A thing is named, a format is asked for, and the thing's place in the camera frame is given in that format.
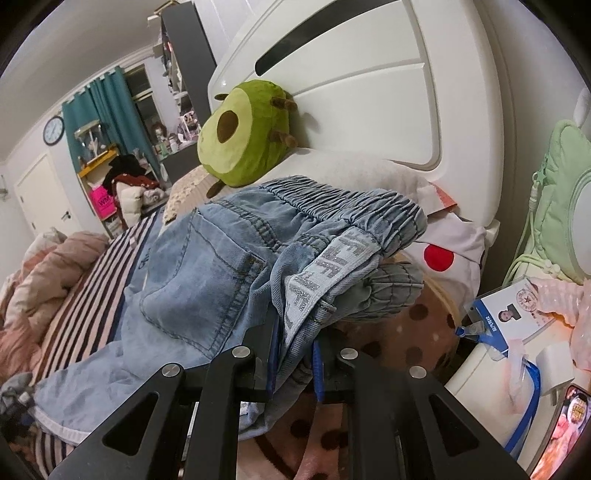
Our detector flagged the green avocado plush toy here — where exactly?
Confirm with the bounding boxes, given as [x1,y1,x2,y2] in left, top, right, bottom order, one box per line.
[197,79,300,198]

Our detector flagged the pile of clothes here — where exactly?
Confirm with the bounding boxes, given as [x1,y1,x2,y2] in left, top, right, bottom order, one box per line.
[102,154,168,221]

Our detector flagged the striped bed sheet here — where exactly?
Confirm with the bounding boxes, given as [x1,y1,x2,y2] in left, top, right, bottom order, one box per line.
[28,210,171,480]

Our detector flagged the white door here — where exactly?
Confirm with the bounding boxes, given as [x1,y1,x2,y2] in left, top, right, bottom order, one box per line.
[13,152,84,238]

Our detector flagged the dark tall shelf unit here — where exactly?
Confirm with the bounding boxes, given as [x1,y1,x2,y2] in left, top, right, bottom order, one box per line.
[147,0,218,139]

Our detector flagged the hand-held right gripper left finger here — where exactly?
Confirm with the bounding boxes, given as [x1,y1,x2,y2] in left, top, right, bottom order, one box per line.
[48,308,281,480]

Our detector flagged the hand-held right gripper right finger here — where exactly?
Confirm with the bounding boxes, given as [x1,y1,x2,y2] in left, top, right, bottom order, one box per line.
[312,329,530,480]

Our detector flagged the floral beige pillow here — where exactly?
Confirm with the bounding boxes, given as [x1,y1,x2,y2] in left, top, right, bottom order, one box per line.
[163,164,218,224]

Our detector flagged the round wall clock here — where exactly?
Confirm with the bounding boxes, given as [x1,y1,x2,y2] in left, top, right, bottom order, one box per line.
[43,116,65,146]

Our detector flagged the pink quilted blanket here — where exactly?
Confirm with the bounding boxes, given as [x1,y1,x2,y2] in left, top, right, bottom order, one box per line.
[0,228,112,384]

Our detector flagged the pink bag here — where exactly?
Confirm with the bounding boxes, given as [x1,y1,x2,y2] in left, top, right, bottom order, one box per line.
[90,184,119,221]

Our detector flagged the teal curtain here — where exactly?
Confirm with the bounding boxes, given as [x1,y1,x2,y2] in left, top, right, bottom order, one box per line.
[62,65,162,185]

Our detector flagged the yellow shelf rack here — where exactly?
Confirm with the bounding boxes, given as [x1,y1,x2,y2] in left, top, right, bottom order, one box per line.
[76,147,125,238]

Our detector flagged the white nightstand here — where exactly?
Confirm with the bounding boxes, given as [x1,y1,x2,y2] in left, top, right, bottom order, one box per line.
[438,286,591,476]

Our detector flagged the white bed headboard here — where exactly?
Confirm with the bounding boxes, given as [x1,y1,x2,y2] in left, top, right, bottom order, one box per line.
[207,0,513,232]

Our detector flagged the light blue denim pants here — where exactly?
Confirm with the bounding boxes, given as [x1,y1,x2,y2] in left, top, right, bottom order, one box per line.
[18,175,428,446]

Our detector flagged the white pillow with red dot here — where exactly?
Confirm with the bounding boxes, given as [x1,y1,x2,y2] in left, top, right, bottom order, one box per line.
[277,148,497,310]

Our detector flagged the id badge with blue lanyard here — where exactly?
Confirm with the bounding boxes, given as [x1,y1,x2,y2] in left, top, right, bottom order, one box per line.
[455,277,561,455]

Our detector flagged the smartphone with lit screen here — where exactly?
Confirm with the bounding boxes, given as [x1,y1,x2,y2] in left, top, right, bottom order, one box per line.
[529,382,591,480]

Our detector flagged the white power adapter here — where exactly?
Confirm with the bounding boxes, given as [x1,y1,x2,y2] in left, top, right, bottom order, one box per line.
[536,342,577,407]

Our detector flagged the pink crinkled plastic wrap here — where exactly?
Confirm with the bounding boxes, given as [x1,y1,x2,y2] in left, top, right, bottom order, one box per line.
[526,276,591,361]

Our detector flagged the light green padded cushion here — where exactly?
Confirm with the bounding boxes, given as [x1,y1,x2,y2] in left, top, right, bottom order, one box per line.
[501,119,591,287]

